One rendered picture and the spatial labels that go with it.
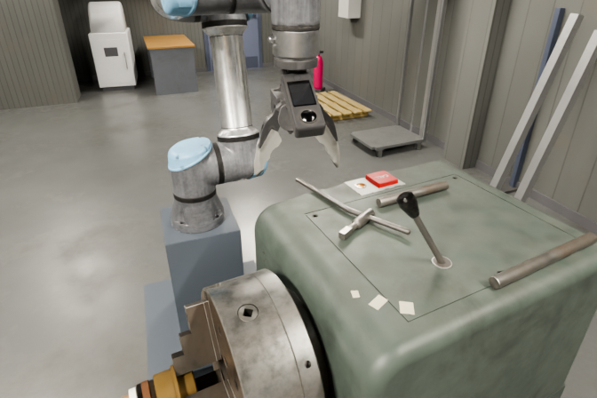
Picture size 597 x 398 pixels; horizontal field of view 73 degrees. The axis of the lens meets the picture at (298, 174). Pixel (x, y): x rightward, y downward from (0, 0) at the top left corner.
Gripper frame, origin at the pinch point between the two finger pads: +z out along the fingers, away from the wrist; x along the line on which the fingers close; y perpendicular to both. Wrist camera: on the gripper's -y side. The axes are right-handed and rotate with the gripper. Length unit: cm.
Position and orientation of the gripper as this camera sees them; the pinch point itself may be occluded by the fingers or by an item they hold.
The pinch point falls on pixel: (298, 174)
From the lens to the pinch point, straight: 71.9
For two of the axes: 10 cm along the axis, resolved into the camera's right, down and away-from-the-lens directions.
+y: -2.3, -4.4, 8.7
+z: 0.0, 8.9, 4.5
